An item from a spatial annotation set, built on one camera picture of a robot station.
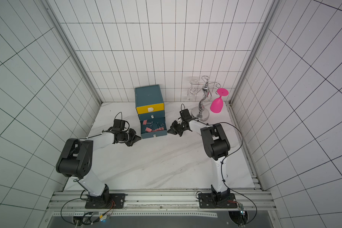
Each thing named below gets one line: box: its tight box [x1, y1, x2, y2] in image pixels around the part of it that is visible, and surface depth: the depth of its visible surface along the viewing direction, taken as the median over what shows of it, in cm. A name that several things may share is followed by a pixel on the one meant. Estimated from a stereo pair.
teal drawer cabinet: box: [134, 84, 168, 140], surface depth 97 cm
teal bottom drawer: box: [139, 116, 168, 139], surface depth 102 cm
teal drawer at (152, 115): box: [137, 110, 166, 121], surface depth 99 cm
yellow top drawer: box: [135, 103, 165, 115], surface depth 92 cm
